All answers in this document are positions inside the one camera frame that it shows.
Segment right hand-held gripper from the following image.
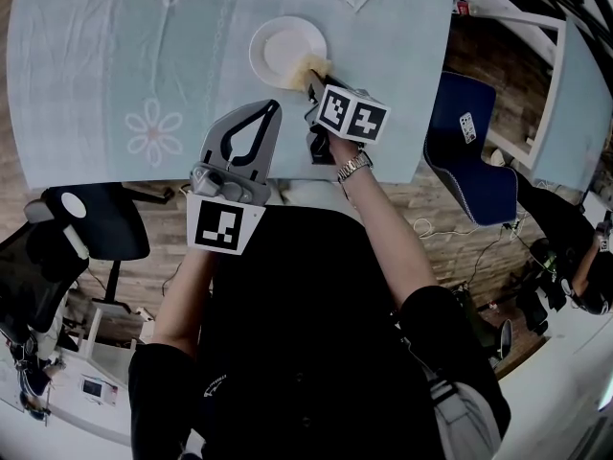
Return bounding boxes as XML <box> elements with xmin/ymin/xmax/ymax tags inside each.
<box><xmin>302</xmin><ymin>67</ymin><xmax>392</xmax><ymax>166</ymax></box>

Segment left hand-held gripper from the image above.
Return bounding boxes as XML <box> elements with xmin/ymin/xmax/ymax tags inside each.
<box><xmin>185</xmin><ymin>99</ymin><xmax>284</xmax><ymax>257</ymax></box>

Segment beige sponge piece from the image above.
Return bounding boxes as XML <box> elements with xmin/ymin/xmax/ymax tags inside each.
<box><xmin>286</xmin><ymin>53</ymin><xmax>332</xmax><ymax>93</ymax></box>

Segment white plate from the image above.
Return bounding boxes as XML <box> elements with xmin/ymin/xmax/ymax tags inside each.
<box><xmin>248</xmin><ymin>14</ymin><xmax>329</xmax><ymax>90</ymax></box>

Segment person's left forearm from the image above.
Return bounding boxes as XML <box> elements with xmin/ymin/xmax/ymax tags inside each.
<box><xmin>150</xmin><ymin>246</ymin><xmax>216</xmax><ymax>358</ymax></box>

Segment person's right forearm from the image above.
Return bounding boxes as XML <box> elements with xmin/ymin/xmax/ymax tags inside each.
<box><xmin>342</xmin><ymin>168</ymin><xmax>440</xmax><ymax>313</ymax></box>

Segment person's right hand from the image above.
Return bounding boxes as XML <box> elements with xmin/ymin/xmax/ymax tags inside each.
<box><xmin>333</xmin><ymin>137</ymin><xmax>380</xmax><ymax>166</ymax></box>

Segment person's light trousers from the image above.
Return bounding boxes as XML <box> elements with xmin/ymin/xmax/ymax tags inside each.
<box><xmin>270</xmin><ymin>177</ymin><xmax>346</xmax><ymax>215</ymax></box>

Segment silver wristwatch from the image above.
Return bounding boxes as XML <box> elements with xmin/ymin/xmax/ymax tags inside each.
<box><xmin>336</xmin><ymin>149</ymin><xmax>374</xmax><ymax>185</ymax></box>

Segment white spotted card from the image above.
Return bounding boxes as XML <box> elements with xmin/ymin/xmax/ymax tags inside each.
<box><xmin>459</xmin><ymin>111</ymin><xmax>478</xmax><ymax>144</ymax></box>

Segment black mesh office chair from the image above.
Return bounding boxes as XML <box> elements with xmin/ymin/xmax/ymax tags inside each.
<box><xmin>0</xmin><ymin>183</ymin><xmax>152</xmax><ymax>349</ymax></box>

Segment dark blue chair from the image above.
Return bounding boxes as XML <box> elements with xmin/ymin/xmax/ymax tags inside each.
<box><xmin>423</xmin><ymin>70</ymin><xmax>521</xmax><ymax>228</ymax></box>

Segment light blue floral tablecloth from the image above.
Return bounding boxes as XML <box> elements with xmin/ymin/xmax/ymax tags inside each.
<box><xmin>5</xmin><ymin>0</ymin><xmax>456</xmax><ymax>192</ymax></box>

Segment person's black shirt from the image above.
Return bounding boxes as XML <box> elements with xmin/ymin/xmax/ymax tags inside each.
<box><xmin>127</xmin><ymin>203</ymin><xmax>511</xmax><ymax>460</ymax></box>

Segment white table with blue top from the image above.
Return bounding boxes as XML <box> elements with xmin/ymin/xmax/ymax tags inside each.
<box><xmin>454</xmin><ymin>0</ymin><xmax>613</xmax><ymax>194</ymax></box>

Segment small white appliance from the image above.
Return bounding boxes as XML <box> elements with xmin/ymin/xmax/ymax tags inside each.
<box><xmin>79</xmin><ymin>374</ymin><xmax>119</xmax><ymax>406</ymax></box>

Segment grey waist bag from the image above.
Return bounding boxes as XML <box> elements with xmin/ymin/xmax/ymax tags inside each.
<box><xmin>425</xmin><ymin>376</ymin><xmax>504</xmax><ymax>460</ymax></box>

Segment white power cable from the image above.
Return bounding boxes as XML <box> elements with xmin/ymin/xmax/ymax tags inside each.
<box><xmin>412</xmin><ymin>211</ymin><xmax>528</xmax><ymax>242</ymax></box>

